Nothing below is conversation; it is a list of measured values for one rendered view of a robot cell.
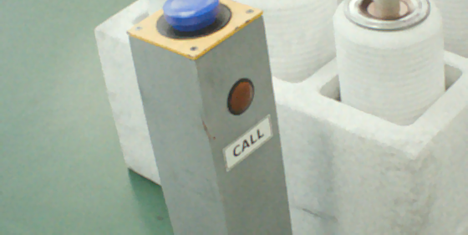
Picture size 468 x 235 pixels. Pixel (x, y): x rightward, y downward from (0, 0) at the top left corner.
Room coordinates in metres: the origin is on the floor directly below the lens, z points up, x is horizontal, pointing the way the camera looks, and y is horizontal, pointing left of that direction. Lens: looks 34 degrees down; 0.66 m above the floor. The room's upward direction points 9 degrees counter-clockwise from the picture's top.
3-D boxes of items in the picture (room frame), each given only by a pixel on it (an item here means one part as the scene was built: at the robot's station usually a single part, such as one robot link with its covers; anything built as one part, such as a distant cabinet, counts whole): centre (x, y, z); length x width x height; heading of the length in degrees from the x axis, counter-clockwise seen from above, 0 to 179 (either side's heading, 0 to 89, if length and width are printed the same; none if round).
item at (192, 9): (0.62, 0.02, 0.32); 0.04 x 0.04 x 0.02
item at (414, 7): (0.71, -0.13, 0.25); 0.08 x 0.08 x 0.01
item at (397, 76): (0.71, -0.13, 0.16); 0.10 x 0.10 x 0.18
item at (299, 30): (0.80, -0.05, 0.16); 0.10 x 0.10 x 0.18
